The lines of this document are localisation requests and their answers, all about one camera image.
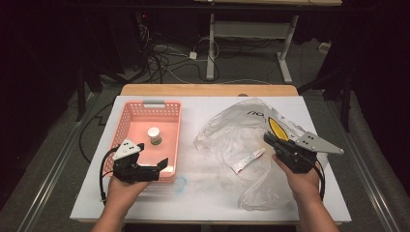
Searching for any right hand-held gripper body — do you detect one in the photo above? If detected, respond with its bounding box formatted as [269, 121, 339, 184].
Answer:
[272, 130, 344, 175]

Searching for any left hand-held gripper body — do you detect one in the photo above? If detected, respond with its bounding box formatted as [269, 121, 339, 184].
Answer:
[111, 138, 161, 185]

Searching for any small white-capped bottle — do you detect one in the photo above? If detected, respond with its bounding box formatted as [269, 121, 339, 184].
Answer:
[147, 126, 162, 146]

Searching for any white toothpaste tube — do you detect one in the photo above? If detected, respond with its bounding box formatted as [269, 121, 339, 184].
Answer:
[230, 147, 267, 175]

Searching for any pink perforated plastic basket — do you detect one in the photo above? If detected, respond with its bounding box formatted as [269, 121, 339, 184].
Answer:
[102, 100, 183, 184]

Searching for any clear smiley plastic bag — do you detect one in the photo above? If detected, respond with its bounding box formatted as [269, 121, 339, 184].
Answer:
[192, 97, 331, 212]

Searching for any person's left hand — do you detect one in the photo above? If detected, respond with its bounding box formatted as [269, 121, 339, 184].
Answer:
[105, 175, 151, 215]

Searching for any person's right hand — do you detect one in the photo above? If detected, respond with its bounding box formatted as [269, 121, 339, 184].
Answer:
[272, 154, 324, 205]

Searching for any black metal stand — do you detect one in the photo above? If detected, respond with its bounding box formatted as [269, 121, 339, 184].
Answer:
[298, 62, 353, 133]
[74, 61, 104, 123]

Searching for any black computer tower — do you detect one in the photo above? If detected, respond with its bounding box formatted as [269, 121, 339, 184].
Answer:
[133, 9, 158, 71]

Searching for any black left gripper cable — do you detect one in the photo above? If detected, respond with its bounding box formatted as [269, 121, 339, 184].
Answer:
[99, 147, 121, 203]

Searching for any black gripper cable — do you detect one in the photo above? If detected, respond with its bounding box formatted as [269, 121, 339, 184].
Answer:
[312, 159, 327, 201]
[99, 147, 121, 203]

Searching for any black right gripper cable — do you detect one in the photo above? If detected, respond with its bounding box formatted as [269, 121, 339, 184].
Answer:
[312, 159, 327, 201]

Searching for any black floor cable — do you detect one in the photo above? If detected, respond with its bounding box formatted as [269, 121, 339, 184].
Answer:
[78, 101, 114, 163]

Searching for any metal floor rail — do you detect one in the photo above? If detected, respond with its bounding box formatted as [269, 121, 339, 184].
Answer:
[14, 92, 100, 232]
[322, 93, 404, 232]

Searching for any tangle of floor cables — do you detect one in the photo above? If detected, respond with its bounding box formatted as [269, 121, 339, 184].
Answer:
[138, 23, 221, 85]

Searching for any white desk frame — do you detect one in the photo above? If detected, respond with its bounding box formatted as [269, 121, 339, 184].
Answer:
[206, 0, 343, 85]

